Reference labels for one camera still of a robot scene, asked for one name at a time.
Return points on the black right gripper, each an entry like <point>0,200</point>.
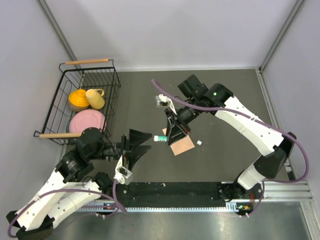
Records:
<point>174,133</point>

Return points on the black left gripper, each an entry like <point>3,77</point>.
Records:
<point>136,138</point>

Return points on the white green glue stick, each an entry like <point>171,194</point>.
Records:
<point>160,138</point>

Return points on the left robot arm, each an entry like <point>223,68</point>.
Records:
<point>59,198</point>

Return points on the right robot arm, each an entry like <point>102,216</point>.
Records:
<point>274,147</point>

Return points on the pink plate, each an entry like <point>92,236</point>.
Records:
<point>89,118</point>

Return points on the yellow mug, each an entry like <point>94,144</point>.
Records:
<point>95,98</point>

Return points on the orange bowl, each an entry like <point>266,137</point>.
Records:
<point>77,100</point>

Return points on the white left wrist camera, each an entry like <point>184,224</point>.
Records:
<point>121,174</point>

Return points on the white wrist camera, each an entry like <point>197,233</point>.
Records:
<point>163,101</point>
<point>121,174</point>

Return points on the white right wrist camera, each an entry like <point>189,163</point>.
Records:
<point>163,101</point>

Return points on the black wire basket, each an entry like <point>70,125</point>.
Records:
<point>80,74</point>

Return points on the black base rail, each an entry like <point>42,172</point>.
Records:
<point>188,195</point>

